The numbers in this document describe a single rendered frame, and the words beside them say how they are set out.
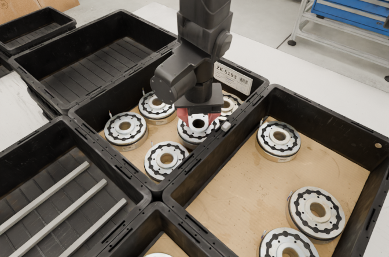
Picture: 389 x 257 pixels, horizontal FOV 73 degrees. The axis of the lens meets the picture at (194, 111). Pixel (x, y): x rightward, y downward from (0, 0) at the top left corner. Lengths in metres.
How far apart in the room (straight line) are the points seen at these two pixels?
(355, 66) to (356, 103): 1.52
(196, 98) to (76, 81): 0.47
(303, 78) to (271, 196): 0.61
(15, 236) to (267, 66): 0.95
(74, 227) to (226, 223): 0.30
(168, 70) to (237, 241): 0.34
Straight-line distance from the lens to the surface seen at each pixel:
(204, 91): 0.51
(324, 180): 0.67
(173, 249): 0.55
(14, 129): 1.03
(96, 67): 0.93
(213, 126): 0.62
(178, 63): 0.43
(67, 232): 0.61
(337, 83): 1.14
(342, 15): 2.45
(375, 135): 0.66
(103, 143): 0.56
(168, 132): 0.68
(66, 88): 0.88
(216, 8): 0.39
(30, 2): 3.25
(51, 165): 0.71
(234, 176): 0.61
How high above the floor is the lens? 1.36
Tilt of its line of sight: 47 degrees down
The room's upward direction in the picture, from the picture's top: straight up
